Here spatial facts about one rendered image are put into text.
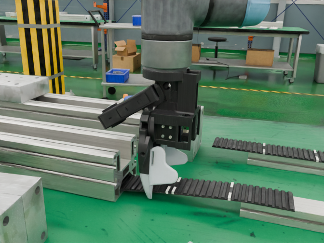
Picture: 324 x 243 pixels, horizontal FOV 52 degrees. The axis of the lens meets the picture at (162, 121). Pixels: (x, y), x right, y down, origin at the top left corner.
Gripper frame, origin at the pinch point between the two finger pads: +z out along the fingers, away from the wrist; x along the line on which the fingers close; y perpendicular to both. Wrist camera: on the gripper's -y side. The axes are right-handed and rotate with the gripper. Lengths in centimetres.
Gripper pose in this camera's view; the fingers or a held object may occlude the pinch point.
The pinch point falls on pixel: (151, 182)
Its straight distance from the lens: 57.8
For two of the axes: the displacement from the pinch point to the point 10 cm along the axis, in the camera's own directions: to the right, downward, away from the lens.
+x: 3.0, -3.2, 9.0
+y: 9.6, 1.2, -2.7
